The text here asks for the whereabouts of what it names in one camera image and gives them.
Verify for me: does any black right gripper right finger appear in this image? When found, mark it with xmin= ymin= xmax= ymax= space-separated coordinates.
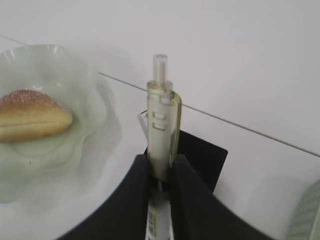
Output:
xmin=169 ymin=154 xmax=269 ymax=240

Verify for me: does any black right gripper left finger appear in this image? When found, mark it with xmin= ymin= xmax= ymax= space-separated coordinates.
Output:
xmin=59 ymin=154 xmax=150 ymax=240

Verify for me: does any clear plastic ruler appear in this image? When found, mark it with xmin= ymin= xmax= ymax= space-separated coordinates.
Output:
xmin=137 ymin=110 xmax=148 ymax=139

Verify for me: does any cream patterned pen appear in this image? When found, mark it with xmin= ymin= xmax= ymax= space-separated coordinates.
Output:
xmin=146 ymin=54 xmax=182 ymax=240

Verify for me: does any golden bread roll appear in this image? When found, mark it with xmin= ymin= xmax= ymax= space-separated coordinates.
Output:
xmin=0 ymin=89 xmax=73 ymax=143

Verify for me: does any black mesh pen holder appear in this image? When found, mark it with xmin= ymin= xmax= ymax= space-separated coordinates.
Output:
xmin=177 ymin=130 xmax=228 ymax=194

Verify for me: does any green wavy glass plate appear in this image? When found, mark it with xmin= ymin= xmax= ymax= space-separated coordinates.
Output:
xmin=0 ymin=44 xmax=122 ymax=204

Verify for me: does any grey-green plastic basket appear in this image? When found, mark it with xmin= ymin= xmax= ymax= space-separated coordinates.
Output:
xmin=286 ymin=180 xmax=320 ymax=240

